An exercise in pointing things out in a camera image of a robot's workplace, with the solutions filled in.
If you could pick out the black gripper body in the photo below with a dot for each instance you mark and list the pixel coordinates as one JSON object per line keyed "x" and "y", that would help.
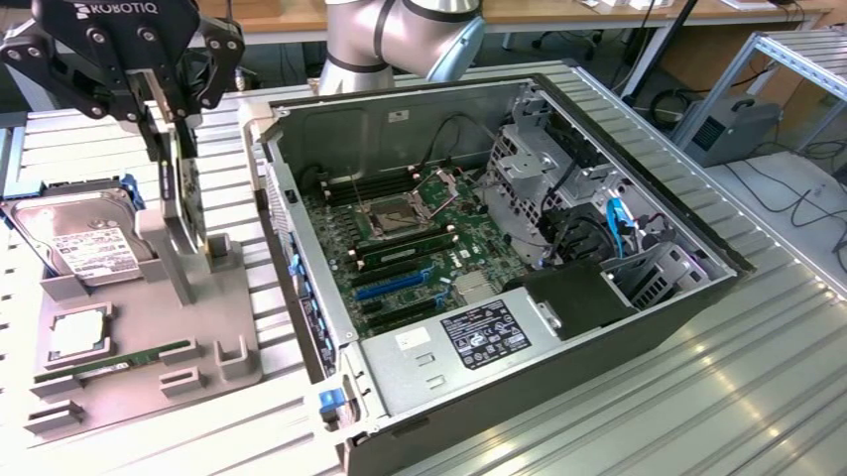
{"x": 126, "y": 44}

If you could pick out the graphics card with metal bracket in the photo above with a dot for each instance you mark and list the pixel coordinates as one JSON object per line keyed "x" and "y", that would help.
{"x": 188, "y": 208}

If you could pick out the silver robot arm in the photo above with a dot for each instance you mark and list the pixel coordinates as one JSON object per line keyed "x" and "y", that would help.
{"x": 358, "y": 44}

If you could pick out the hard drive with blue caddy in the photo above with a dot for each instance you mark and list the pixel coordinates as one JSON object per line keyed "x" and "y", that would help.
{"x": 23, "y": 190}

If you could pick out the white case label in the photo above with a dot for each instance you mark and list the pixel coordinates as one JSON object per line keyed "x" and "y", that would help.
{"x": 399, "y": 116}

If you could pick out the silver hard disk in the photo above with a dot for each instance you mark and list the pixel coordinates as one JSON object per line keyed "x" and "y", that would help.
{"x": 66, "y": 223}

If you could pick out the thin locking lever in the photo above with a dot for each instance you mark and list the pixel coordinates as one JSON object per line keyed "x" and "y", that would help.
{"x": 358, "y": 191}

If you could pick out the black RAM slot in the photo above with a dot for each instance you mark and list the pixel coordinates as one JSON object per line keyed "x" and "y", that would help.
{"x": 384, "y": 192}
{"x": 384, "y": 241}
{"x": 384, "y": 186}
{"x": 384, "y": 180}

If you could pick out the CPU socket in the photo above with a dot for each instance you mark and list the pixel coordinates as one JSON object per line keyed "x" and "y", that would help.
{"x": 390, "y": 218}

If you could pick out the metal socket cover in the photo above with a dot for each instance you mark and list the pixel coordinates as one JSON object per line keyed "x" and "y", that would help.
{"x": 436, "y": 191}

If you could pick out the green RAM stick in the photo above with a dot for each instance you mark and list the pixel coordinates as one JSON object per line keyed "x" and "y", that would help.
{"x": 410, "y": 250}
{"x": 132, "y": 358}

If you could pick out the silver disk bay cage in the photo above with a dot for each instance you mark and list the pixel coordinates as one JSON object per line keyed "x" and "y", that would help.
{"x": 523, "y": 168}

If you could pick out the black office chair base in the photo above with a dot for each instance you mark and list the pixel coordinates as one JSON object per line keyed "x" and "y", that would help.
{"x": 575, "y": 37}

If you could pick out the blue expansion slot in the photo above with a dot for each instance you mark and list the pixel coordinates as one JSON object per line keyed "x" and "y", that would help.
{"x": 396, "y": 290}

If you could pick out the green motherboard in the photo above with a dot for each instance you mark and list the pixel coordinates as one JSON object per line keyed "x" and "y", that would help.
{"x": 476, "y": 248}

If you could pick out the short black expansion slot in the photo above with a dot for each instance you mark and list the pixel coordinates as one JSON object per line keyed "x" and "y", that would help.
{"x": 376, "y": 305}

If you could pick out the silver CPU chip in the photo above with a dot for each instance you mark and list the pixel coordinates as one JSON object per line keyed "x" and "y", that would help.
{"x": 79, "y": 334}

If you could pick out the silver finned heatsink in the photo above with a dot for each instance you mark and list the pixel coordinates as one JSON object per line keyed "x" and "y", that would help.
{"x": 472, "y": 290}

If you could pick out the black disk connector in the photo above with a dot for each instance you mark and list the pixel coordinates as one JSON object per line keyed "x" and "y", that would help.
{"x": 575, "y": 238}

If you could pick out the black slanted pole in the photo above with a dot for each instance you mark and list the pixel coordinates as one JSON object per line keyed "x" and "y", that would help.
{"x": 659, "y": 47}

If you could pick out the black rating label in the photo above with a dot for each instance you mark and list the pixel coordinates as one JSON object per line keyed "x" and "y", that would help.
{"x": 486, "y": 334}

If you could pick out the grey parts rack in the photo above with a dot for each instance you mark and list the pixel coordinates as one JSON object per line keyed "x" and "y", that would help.
{"x": 132, "y": 396}

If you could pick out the blue case latch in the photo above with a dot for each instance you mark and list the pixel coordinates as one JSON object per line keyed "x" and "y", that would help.
{"x": 328, "y": 400}

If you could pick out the silver power supply unit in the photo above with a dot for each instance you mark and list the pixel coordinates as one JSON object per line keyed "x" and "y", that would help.
{"x": 423, "y": 377}

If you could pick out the black plastic shroud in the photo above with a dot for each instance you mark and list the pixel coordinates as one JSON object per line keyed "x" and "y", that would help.
{"x": 575, "y": 297}

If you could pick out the grey machine box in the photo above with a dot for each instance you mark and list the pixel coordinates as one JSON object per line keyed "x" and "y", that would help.
{"x": 734, "y": 134}

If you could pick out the grey perforated disk bay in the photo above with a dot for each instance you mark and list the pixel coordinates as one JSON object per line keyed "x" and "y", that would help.
{"x": 662, "y": 282}

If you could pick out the open black PC case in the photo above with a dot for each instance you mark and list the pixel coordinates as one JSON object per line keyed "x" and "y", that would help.
{"x": 562, "y": 411}

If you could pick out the black intrusion switch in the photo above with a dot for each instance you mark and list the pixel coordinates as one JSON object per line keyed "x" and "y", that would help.
{"x": 288, "y": 196}

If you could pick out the aluminium profile frame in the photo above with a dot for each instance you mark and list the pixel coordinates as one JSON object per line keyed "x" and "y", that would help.
{"x": 803, "y": 59}

